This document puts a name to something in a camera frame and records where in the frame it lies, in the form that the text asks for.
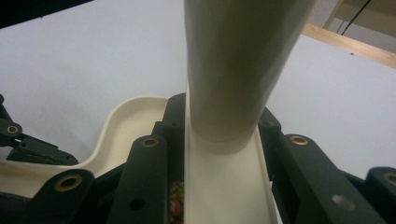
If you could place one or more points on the beige wooden shelf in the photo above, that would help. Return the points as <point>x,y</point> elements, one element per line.
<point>376,18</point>

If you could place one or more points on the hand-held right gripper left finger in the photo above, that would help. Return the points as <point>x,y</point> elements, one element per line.
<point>146,174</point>

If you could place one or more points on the wooden table edge strip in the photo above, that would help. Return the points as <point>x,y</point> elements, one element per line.
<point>358,48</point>

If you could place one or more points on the cream hand brush red cap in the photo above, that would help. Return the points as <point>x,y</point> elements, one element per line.
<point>230,77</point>

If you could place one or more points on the white table sheet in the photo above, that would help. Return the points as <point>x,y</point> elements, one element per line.
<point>77,62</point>

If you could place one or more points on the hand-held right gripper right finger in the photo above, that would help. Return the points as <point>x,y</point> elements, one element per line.
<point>305,180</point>

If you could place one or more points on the cream plastic dustpan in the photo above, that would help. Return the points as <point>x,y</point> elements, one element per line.
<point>130,124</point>

